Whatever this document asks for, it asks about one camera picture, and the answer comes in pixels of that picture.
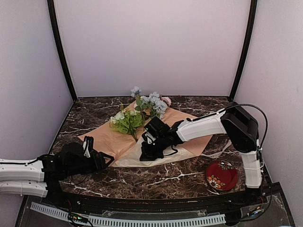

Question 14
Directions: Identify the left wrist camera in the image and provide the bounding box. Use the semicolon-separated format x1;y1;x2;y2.
83;136;94;158

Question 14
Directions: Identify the beige wrapping paper sheet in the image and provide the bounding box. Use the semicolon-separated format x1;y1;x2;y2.
78;104;211;168

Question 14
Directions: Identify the left black frame post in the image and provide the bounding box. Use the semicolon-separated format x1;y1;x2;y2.
47;0;78;102

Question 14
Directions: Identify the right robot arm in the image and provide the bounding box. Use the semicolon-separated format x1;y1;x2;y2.
139;102;264;205

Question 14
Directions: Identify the pink fake rose stem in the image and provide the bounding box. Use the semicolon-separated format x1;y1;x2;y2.
162;96;171;106

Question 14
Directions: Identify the white printed ribbon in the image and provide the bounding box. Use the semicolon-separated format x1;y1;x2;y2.
201;140;232;159

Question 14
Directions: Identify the blue fake flower stem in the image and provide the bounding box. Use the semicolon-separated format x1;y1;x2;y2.
131;86;169;119

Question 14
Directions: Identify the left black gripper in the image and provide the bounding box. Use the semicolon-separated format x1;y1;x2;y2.
65;152;115;177

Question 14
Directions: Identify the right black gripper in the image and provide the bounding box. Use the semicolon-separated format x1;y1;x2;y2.
140;135;168;161

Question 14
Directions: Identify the white slotted cable duct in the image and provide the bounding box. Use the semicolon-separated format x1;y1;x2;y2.
30;202;226;227

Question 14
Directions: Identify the black frame post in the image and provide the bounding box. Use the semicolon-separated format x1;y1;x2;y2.
228;0;258;101
47;0;78;102

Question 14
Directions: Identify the red floral plate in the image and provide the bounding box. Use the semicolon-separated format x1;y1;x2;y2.
205;161;238;191

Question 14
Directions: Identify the black front table rail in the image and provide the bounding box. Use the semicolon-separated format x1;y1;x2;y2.
28;184;282;215

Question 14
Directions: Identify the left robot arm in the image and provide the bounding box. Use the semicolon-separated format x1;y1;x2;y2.
0;142;114;206

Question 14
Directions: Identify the right black frame post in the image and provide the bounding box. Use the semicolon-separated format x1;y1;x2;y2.
228;0;258;101

